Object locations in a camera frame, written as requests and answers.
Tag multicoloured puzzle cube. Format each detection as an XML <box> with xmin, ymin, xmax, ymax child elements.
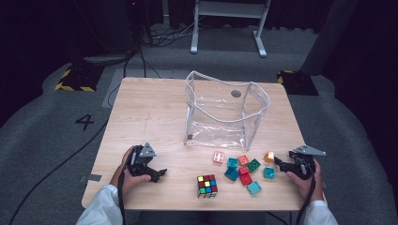
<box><xmin>196</xmin><ymin>173</ymin><xmax>219</xmax><ymax>200</ymax></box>

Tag clear plastic bag white trim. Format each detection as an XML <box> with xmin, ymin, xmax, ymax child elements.
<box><xmin>183</xmin><ymin>69</ymin><xmax>271</xmax><ymax>152</ymax></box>

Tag person's right hand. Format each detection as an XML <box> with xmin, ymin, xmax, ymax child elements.
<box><xmin>285</xmin><ymin>159</ymin><xmax>325</xmax><ymax>203</ymax></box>

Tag bundle of floor cables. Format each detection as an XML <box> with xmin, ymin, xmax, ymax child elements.
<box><xmin>140</xmin><ymin>18</ymin><xmax>201</xmax><ymax>48</ymax></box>

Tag hand-held gripper black cable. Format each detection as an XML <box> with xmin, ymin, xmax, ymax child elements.
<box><xmin>295</xmin><ymin>172</ymin><xmax>316</xmax><ymax>225</ymax></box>
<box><xmin>117</xmin><ymin>170</ymin><xmax>127</xmax><ymax>225</ymax></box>

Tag long black floor cable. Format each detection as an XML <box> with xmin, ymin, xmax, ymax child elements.
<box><xmin>8</xmin><ymin>118</ymin><xmax>110</xmax><ymax>225</ymax></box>

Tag white metal stand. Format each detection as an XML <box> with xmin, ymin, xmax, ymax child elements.
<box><xmin>190</xmin><ymin>0</ymin><xmax>272</xmax><ymax>58</ymax></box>

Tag grey tape piece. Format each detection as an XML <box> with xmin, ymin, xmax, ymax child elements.
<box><xmin>79</xmin><ymin>173</ymin><xmax>102</xmax><ymax>183</ymax></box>

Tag right hand-held gripper black cable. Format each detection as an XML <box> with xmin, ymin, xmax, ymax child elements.
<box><xmin>295</xmin><ymin>172</ymin><xmax>316</xmax><ymax>225</ymax></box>

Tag black yellow striped floor base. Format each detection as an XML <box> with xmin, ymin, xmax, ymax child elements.
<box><xmin>54</xmin><ymin>64</ymin><xmax>104</xmax><ymax>93</ymax></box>
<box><xmin>276</xmin><ymin>69</ymin><xmax>319</xmax><ymax>97</ymax></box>

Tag person's dark trousers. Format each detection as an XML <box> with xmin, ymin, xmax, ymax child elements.
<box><xmin>137</xmin><ymin>211</ymin><xmax>267</xmax><ymax>225</ymax></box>

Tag grey column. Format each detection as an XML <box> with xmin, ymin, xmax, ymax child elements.
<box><xmin>299</xmin><ymin>0</ymin><xmax>360</xmax><ymax>76</ymax></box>

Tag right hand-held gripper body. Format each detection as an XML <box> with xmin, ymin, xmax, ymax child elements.
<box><xmin>291</xmin><ymin>144</ymin><xmax>327</xmax><ymax>181</ymax></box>

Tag dark equipment stand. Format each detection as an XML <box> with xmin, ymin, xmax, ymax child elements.
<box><xmin>73</xmin><ymin>0</ymin><xmax>142</xmax><ymax>68</ymax></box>

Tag left hand-held gripper black cable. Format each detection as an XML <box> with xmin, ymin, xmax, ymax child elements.
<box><xmin>117</xmin><ymin>170</ymin><xmax>127</xmax><ymax>225</ymax></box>

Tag green toy block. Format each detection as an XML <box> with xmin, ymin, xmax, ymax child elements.
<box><xmin>247</xmin><ymin>157</ymin><xmax>262</xmax><ymax>173</ymax></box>

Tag light teal toy block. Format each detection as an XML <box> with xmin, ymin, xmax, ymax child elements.
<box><xmin>246</xmin><ymin>180</ymin><xmax>263</xmax><ymax>196</ymax></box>

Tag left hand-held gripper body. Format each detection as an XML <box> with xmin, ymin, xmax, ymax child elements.
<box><xmin>126</xmin><ymin>142</ymin><xmax>158</xmax><ymax>177</ymax></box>

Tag person's left hand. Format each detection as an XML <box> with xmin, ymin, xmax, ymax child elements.
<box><xmin>110</xmin><ymin>146</ymin><xmax>152</xmax><ymax>197</ymax></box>

